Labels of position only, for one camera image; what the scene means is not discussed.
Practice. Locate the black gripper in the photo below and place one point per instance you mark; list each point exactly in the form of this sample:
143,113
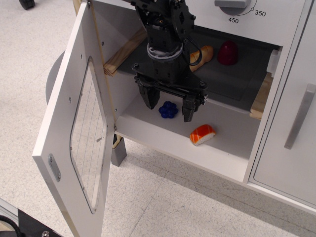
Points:
174,78

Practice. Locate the white oven door with window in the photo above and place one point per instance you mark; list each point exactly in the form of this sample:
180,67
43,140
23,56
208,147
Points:
74,146

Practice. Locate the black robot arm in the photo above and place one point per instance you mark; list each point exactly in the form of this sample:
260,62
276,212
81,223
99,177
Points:
168,24

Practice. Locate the grey oven shelf tray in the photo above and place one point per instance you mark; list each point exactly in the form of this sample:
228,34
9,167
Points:
235,85

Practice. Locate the white toy oven cabinet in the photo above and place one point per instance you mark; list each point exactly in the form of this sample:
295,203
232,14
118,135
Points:
240,134

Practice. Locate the grey oven temperature knob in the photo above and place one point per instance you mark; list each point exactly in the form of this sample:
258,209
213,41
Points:
232,7

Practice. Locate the blue toy berry cluster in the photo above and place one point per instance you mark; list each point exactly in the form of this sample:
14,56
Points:
168,110

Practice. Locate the toy salmon sushi piece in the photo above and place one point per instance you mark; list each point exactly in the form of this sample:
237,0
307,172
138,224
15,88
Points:
202,134

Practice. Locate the toy bread loaf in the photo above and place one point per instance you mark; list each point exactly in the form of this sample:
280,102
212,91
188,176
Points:
198,59

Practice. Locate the dark red toy dome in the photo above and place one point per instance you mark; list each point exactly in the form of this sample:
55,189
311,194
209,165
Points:
228,53

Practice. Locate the grey cabinet leg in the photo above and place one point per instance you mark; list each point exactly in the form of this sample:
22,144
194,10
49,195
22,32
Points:
118,152

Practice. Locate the white cupboard door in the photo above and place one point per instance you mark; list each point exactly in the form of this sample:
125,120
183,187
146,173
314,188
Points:
292,173

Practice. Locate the black caster wheel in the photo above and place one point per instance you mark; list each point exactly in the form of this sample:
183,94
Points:
27,4

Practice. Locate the silver cupboard door handle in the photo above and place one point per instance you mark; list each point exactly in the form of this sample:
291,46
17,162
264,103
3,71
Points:
301,115

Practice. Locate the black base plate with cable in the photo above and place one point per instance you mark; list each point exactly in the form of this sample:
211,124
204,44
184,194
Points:
27,226

